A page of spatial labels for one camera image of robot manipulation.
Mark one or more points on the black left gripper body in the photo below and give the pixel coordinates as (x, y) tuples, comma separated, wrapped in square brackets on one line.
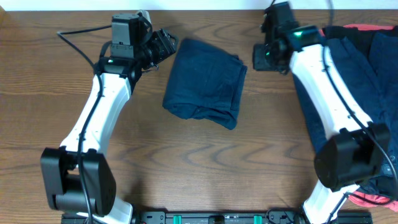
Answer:
[(166, 43)]

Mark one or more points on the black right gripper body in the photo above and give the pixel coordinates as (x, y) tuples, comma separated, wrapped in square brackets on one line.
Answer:
[(265, 59)]

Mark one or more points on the dark blue shorts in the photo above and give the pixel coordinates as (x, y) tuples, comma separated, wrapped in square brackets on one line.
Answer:
[(205, 82)]

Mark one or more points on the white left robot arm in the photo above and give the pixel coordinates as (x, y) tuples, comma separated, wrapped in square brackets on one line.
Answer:
[(77, 177)]

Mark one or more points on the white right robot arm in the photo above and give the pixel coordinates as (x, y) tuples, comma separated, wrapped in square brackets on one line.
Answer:
[(355, 146)]

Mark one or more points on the pink red garment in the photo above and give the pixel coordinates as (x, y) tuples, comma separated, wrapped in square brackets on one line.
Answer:
[(372, 198)]

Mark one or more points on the dark navy garment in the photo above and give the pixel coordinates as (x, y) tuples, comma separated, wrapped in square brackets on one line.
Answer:
[(383, 59)]

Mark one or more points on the black garment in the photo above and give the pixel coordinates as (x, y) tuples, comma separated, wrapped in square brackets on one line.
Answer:
[(361, 40)]

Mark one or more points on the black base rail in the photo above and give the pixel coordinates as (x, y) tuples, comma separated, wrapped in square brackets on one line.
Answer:
[(270, 217)]

